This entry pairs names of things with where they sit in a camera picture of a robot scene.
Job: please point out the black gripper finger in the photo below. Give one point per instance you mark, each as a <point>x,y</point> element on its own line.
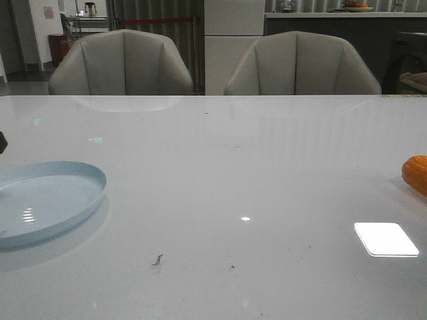
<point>3,143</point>

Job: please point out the light blue round plate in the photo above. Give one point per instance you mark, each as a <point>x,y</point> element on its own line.
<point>43,200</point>

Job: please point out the red bin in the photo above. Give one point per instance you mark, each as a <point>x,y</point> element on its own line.
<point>59,45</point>

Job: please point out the folding metal chair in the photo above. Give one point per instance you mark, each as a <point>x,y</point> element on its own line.
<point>71,26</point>

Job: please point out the left beige upholstered chair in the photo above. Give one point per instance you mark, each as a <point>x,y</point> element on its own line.
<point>122,62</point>

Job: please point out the beige upholstered chair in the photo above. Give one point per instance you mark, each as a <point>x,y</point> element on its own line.
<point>302,63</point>
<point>122,62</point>

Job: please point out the red barrier belt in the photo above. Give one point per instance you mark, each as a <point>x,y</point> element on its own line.
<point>154,21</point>

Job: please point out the white cabinet with drawers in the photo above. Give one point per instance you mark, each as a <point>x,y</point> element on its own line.
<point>229,27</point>

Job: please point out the right beige upholstered chair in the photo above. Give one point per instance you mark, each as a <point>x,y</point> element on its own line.
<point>302,63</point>

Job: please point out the fruit bowl on counter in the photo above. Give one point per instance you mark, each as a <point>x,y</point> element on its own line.
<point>354,6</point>

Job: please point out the grey counter with white top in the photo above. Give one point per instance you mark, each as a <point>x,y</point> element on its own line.
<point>371,34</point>

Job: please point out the dark wooden chair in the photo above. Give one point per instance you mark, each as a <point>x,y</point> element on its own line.
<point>407,54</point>

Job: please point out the beige cushion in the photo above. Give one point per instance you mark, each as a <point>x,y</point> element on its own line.
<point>412,83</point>

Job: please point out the pink wall notice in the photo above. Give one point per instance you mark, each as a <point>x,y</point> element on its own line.
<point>48,12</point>

